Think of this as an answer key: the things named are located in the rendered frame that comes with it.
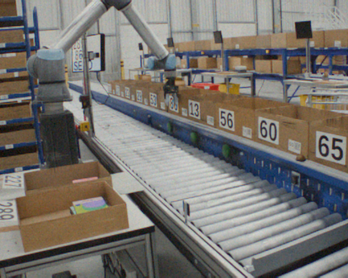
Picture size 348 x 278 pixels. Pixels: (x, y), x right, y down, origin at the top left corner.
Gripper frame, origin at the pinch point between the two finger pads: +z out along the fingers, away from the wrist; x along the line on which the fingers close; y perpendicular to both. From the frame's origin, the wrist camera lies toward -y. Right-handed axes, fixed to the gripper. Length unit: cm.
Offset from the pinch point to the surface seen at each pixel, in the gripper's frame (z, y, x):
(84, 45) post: -49, -33, -54
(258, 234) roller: 23, 157, -37
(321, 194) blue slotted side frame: 20, 150, 1
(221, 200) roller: 23, 125, -32
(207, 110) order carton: -1.0, 49.1, 3.6
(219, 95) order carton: -5.1, 20.0, 29.7
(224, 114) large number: -1, 69, 4
